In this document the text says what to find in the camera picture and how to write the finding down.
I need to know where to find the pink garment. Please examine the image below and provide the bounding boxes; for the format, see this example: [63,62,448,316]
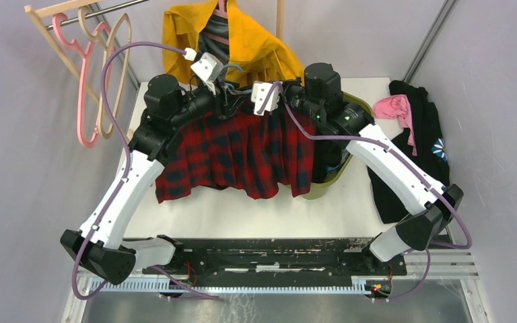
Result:
[372,94,417,156]

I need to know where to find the olive green plastic basket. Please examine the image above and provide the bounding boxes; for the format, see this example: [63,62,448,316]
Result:
[303,91,374,200]

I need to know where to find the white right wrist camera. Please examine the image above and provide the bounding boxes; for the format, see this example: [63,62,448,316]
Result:
[250,81,280,116]

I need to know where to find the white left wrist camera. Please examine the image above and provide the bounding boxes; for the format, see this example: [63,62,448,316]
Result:
[183,48,223,96]

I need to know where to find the beige wooden hanger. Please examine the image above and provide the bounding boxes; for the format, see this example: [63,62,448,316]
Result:
[77,6,133,140]

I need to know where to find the black skirt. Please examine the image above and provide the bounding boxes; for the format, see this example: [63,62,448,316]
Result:
[312,141,350,184]

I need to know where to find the yellow skirt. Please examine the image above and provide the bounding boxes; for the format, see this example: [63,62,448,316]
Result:
[162,1,304,85]

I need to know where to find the metal rack rod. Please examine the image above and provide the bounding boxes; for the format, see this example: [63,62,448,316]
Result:
[46,0,149,31]

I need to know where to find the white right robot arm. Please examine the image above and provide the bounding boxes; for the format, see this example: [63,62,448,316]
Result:
[268,63,464,275]

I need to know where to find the white cable duct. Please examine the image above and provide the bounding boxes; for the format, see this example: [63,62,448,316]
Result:
[101,276,371,295]

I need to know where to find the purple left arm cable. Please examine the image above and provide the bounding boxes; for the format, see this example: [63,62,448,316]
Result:
[71,41,220,301]

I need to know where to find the black garment with flower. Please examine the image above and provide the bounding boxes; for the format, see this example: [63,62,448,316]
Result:
[366,80,451,225]

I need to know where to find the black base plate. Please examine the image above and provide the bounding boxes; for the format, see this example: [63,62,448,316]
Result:
[162,238,407,287]

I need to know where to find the red plaid skirt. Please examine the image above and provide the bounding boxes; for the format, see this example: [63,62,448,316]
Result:
[155,111,316,203]

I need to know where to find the wooden clothes rack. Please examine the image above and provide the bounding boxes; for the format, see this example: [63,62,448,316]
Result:
[24,0,286,139]

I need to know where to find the pink plastic hanger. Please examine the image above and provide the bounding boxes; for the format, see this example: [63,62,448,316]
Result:
[53,6,114,148]
[205,0,229,45]

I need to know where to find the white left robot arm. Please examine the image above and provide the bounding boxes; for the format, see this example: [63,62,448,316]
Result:
[60,74,252,285]

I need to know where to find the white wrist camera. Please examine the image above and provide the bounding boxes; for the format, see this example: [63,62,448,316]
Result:
[183,48,223,96]
[250,81,280,116]

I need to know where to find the grey blue plastic hanger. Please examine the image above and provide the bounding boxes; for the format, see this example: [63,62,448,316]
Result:
[219,63,252,95]

